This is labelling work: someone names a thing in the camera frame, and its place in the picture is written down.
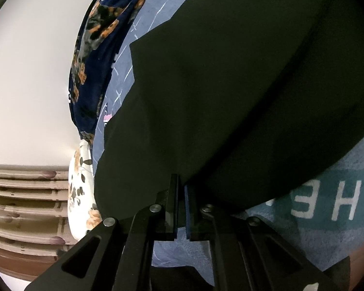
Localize blue grid bed sheet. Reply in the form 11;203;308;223
91;0;364;287

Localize black pants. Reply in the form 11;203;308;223
93;0;364;222

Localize beige headboard panel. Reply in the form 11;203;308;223
0;165;77;281

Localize navy dog print blanket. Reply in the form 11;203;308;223
68;0;146;145

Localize white floral pillow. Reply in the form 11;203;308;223
67;140;102;241

